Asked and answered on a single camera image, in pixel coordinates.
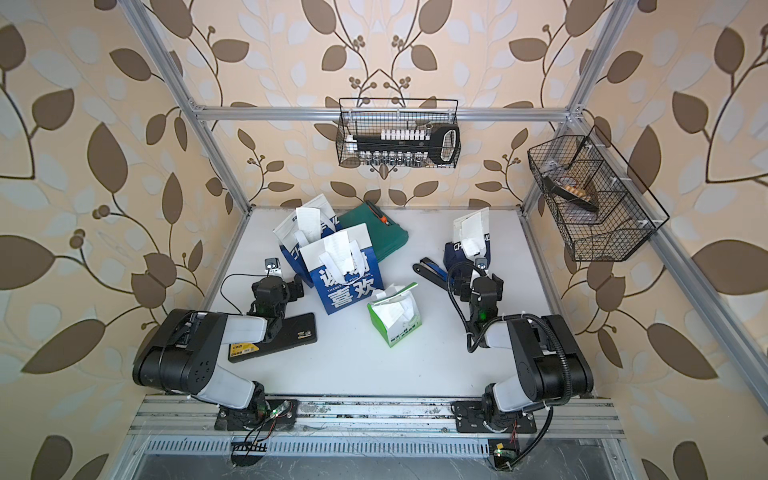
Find dark blue bag white handles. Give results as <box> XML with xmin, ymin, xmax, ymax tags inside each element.
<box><xmin>443</xmin><ymin>207</ymin><xmax>491</xmax><ymax>269</ymax></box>

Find green white bag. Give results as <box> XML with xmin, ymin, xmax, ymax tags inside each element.
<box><xmin>367</xmin><ymin>282</ymin><xmax>423</xmax><ymax>347</ymax></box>

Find blue stapler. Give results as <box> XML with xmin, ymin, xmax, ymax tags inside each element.
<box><xmin>412</xmin><ymin>257</ymin><xmax>448</xmax><ymax>291</ymax></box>

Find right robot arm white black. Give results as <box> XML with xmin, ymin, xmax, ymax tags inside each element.
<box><xmin>446</xmin><ymin>261</ymin><xmax>594</xmax><ymax>432</ymax></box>

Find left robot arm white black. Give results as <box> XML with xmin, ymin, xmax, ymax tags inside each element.
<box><xmin>132</xmin><ymin>276</ymin><xmax>304</xmax><ymax>430</ymax></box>

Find black box yellow label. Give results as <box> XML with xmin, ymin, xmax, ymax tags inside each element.
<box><xmin>228</xmin><ymin>313</ymin><xmax>317</xmax><ymax>363</ymax></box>

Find orange black utility knife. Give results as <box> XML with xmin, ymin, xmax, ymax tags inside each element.
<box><xmin>365</xmin><ymin>201</ymin><xmax>391</xmax><ymax>227</ymax></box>

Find black tool set in basket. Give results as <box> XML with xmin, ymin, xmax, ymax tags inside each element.
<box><xmin>337</xmin><ymin>123</ymin><xmax>461</xmax><ymax>168</ymax></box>

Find dark object in right basket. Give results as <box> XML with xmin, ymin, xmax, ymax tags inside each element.
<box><xmin>545</xmin><ymin>177</ymin><xmax>599</xmax><ymax>213</ymax></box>

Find black wire basket right wall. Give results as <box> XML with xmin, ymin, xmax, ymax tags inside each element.
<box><xmin>527</xmin><ymin>126</ymin><xmax>670</xmax><ymax>262</ymax></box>

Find black wire basket wall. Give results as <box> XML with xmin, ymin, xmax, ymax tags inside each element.
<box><xmin>336</xmin><ymin>96</ymin><xmax>461</xmax><ymax>170</ymax></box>
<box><xmin>527</xmin><ymin>126</ymin><xmax>670</xmax><ymax>262</ymax></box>

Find black wire basket back wall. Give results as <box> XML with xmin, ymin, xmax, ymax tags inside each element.
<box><xmin>336</xmin><ymin>96</ymin><xmax>461</xmax><ymax>170</ymax></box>

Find aluminium frame rail base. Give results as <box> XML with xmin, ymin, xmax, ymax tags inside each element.
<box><xmin>109</xmin><ymin>395</ymin><xmax>639</xmax><ymax>479</ymax></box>

